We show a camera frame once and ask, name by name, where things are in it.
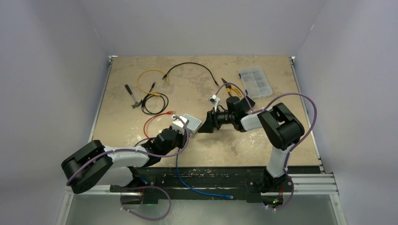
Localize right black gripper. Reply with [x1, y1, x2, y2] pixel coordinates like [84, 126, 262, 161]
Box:
[199, 107, 235, 133]

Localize white network switch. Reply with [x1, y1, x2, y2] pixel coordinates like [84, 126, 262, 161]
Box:
[183, 114, 202, 133]

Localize red ethernet cable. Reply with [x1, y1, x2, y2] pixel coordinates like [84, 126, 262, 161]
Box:
[143, 111, 176, 139]

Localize yellow ethernet cable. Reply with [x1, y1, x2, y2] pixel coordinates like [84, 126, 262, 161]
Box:
[137, 68, 170, 97]

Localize short blue ethernet cable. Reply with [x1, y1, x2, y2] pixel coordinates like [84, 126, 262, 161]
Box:
[176, 149, 234, 200]

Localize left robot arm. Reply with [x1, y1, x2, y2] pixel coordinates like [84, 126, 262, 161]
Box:
[61, 127, 190, 194]

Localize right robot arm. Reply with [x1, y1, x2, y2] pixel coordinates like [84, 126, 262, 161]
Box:
[198, 96, 305, 193]

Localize small grey hammer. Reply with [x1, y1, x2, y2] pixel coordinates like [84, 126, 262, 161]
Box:
[124, 84, 142, 108]

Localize black box device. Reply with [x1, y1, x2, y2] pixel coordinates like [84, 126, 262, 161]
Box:
[242, 96, 255, 110]

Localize clear plastic organizer box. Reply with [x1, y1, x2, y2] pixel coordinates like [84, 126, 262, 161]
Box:
[238, 66, 273, 99]

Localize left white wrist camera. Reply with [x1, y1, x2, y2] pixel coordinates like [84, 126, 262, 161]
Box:
[171, 114, 189, 134]

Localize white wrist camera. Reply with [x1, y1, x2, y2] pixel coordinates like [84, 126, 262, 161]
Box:
[171, 114, 189, 134]
[208, 95, 221, 111]

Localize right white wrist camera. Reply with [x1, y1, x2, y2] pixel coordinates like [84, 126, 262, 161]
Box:
[208, 95, 221, 111]

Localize yellow handled pliers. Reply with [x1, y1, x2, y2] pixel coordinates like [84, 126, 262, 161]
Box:
[221, 78, 242, 98]

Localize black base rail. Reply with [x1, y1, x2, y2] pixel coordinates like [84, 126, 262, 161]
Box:
[108, 165, 321, 206]

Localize coiled black cable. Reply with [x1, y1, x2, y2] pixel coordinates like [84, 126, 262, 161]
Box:
[140, 82, 169, 115]

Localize long black cable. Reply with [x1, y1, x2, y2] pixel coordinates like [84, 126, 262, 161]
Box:
[162, 62, 220, 87]

